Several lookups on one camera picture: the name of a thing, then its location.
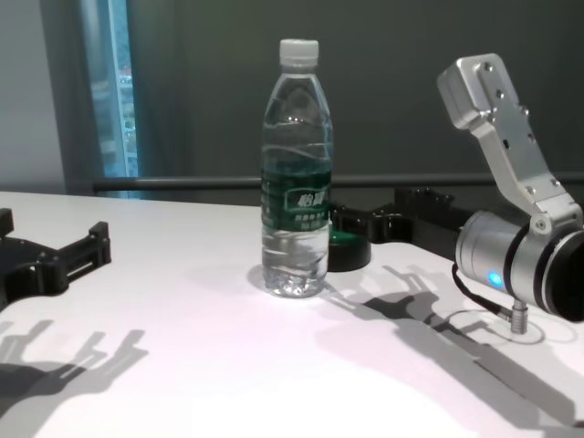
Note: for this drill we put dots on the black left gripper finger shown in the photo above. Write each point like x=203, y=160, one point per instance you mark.
x=86, y=255
x=5, y=221

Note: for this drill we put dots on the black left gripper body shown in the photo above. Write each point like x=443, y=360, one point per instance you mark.
x=18, y=269

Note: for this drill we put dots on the green YES button black base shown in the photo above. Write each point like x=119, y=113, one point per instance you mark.
x=349, y=253

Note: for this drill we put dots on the glass window strip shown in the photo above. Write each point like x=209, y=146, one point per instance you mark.
x=116, y=91

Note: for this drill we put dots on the clear water bottle green label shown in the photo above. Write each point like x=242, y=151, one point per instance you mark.
x=296, y=205

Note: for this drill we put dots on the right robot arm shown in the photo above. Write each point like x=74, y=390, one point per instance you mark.
x=515, y=264

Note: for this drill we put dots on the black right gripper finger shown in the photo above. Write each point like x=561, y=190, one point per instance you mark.
x=369, y=223
x=424, y=195

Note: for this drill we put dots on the grey horizontal handrail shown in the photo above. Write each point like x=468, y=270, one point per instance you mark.
x=182, y=184

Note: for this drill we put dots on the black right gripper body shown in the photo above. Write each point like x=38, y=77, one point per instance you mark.
x=433, y=223

